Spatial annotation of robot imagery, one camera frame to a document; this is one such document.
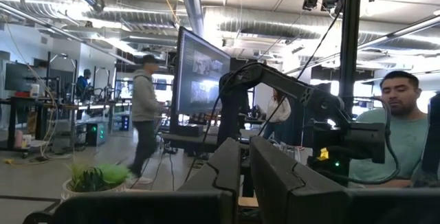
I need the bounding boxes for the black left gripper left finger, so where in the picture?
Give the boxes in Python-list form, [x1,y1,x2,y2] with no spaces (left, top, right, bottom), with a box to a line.
[176,137,242,219]

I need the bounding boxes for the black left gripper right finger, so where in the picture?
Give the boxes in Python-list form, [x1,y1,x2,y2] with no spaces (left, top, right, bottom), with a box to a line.
[250,135,350,224]

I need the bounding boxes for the person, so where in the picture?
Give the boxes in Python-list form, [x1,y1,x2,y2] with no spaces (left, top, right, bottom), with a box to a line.
[346,70,440,189]
[74,68,93,102]
[127,54,166,185]
[261,89,292,141]

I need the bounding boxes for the black rounded panel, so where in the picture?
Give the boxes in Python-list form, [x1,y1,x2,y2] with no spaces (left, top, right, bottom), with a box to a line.
[419,91,440,186]

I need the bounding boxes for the large black monitor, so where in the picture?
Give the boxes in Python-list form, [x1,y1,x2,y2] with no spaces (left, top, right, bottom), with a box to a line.
[170,25,232,133]

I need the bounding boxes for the green succulent plant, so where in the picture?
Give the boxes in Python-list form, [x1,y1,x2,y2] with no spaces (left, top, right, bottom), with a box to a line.
[95,163,132,188]

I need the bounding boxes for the black computer tower green lights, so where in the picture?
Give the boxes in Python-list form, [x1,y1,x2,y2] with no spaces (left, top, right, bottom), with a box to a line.
[85,122,108,146]

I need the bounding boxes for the spiky air plant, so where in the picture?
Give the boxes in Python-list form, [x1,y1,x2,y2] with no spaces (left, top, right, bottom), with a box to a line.
[68,155,102,193]

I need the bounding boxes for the potted green plant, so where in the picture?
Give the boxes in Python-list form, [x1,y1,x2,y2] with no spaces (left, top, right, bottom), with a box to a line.
[60,178,129,204]

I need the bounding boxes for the black workbench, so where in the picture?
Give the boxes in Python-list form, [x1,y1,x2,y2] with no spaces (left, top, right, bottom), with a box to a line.
[0,95,116,153]

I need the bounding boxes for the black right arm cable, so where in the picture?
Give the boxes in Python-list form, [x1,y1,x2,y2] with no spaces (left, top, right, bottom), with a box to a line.
[350,96,402,186]

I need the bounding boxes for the silver ventilation duct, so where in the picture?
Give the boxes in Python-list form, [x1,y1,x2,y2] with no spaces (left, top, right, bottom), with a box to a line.
[201,5,440,53]
[0,0,179,38]

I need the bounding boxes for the black wall screen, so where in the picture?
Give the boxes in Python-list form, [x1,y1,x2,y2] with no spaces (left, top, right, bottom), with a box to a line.
[3,62,75,93]

